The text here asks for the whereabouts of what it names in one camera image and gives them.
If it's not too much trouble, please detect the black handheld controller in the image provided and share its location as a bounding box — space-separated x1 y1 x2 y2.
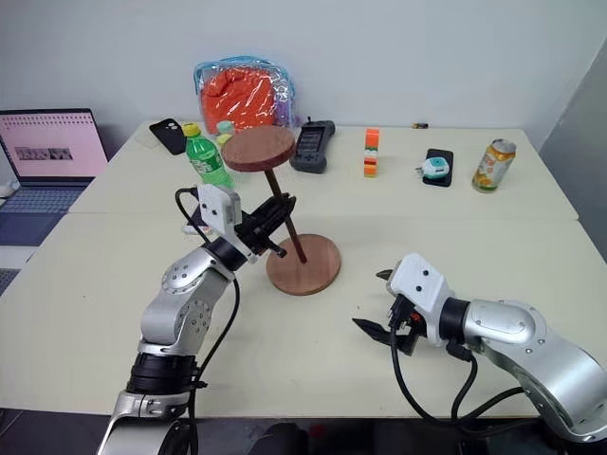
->
288 116 337 174

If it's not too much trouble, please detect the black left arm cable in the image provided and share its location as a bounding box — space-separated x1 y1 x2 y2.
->
175 187 241 455

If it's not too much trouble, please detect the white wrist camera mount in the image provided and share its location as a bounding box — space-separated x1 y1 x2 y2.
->
196 183 260 265
387 252 457 348

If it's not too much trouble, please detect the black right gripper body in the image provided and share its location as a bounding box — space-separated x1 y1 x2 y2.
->
386 293 429 357

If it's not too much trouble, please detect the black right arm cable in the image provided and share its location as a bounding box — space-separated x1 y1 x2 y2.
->
390 326 540 424

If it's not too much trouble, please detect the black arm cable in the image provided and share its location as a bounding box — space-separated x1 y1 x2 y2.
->
390 326 540 424
175 187 241 455

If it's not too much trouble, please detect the green plastic soda bottle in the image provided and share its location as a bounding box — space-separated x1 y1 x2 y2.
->
182 121 237 191

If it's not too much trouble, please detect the clear bag with orange cloth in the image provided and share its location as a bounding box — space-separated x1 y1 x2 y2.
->
192 56 298 134

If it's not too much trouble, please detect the orange drink can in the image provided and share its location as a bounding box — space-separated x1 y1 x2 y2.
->
471 137 518 194

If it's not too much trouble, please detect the wooden pole with round top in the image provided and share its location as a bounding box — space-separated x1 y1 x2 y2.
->
221 126 308 265

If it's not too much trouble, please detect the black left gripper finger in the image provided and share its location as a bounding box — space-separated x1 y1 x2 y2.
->
264 192 299 225
258 230 289 260

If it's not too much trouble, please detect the open laptop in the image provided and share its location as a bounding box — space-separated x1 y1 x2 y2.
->
0 108 110 247

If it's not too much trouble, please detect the round wooden base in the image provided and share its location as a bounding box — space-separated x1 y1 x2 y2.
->
266 233 342 297

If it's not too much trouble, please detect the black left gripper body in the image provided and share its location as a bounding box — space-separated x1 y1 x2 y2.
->
234 201 276 255

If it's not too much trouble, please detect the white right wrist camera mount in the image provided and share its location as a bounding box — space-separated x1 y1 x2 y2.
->
387 252 457 348

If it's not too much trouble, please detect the white teal charger plug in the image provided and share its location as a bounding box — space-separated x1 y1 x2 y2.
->
414 155 451 182

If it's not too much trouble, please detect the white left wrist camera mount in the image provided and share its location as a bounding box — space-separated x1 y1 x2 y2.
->
196 183 260 265

